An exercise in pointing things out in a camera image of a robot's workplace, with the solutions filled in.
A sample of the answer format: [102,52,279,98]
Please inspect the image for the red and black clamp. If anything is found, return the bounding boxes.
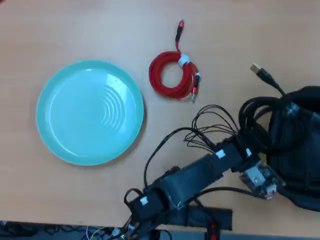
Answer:
[206,219,221,240]

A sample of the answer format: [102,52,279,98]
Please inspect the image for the black camera USB cable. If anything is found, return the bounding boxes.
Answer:
[192,186,258,201]

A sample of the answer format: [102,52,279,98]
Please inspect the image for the light teal round plate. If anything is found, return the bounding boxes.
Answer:
[35,59,145,166]

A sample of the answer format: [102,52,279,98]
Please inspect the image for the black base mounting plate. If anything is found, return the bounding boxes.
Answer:
[164,203,233,232]

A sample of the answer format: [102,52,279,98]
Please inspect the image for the black charging cable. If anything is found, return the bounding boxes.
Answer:
[238,62,305,153]

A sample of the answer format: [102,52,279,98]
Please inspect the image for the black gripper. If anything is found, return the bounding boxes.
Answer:
[231,124,270,174]

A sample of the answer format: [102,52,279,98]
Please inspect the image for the black plastic bowl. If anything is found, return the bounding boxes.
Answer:
[267,85,320,213]

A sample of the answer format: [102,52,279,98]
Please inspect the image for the tangled cables below table edge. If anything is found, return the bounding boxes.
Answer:
[0,221,138,240]

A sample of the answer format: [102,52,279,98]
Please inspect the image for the red coiled charging cable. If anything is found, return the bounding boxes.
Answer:
[148,18,203,103]

